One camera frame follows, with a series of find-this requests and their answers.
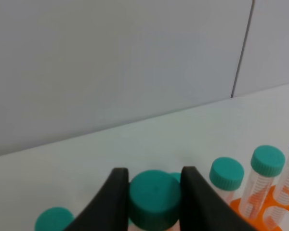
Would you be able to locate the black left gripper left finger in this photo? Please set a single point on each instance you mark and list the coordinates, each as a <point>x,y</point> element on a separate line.
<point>108,210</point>

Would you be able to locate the teal-capped test tube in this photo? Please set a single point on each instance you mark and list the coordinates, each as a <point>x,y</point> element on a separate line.
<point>153,204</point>
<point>54,219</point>

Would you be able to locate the teal-capped tube row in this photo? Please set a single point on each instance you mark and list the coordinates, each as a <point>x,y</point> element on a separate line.
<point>226,175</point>
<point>274,215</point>
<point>266,163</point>
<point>175,180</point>

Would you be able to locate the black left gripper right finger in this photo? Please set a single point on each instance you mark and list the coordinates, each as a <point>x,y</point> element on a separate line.
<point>202,209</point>

